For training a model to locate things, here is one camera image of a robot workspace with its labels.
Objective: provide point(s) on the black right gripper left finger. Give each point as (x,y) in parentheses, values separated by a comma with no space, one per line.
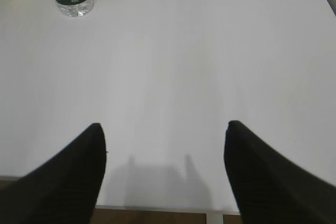
(64,189)

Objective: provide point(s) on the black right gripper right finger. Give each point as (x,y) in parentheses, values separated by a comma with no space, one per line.
(269,188)

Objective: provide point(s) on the white table leg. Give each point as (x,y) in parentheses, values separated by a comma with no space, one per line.
(214,218)

